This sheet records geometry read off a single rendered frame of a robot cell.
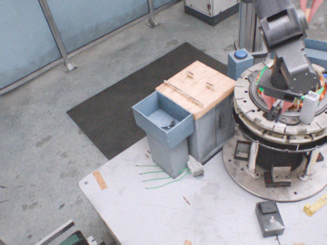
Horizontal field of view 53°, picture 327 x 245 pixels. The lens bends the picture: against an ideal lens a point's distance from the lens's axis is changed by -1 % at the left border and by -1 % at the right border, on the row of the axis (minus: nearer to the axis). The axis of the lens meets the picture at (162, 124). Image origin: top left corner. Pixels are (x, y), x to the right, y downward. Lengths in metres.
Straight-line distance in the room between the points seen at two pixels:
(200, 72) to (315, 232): 0.62
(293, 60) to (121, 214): 0.76
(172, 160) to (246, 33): 0.63
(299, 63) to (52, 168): 2.01
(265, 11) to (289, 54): 0.10
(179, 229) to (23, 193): 1.50
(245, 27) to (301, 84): 0.76
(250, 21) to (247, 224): 0.78
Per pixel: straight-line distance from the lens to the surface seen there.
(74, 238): 1.22
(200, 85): 1.11
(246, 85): 1.07
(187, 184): 1.20
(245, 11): 1.39
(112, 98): 2.75
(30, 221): 2.28
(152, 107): 1.14
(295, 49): 0.71
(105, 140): 2.45
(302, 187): 1.20
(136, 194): 1.21
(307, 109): 0.94
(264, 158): 1.28
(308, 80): 0.71
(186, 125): 1.03
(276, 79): 0.79
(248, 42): 1.47
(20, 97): 3.16
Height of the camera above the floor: 1.79
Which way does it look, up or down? 46 degrees down
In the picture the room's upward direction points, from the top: 10 degrees counter-clockwise
